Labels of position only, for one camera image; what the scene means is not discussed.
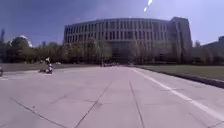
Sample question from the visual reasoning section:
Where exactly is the person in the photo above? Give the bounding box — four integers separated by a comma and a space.
44, 57, 54, 75

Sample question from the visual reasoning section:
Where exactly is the white painted line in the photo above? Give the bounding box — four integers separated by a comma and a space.
131, 67, 224, 123

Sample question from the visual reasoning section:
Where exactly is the grey concrete slab plaza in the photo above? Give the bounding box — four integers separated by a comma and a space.
0, 65, 224, 128

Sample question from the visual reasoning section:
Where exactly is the row of trees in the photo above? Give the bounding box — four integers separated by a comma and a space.
0, 36, 224, 66

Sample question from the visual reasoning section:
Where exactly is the low dark building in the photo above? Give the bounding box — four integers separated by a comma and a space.
199, 35, 224, 64

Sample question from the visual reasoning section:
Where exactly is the grey concrete kerb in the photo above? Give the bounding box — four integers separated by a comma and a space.
131, 65, 224, 90

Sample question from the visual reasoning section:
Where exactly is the green grass lawn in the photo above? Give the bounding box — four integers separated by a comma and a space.
134, 64, 224, 81

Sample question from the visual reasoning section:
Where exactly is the large grey multi-storey building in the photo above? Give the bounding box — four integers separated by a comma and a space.
63, 16, 193, 64

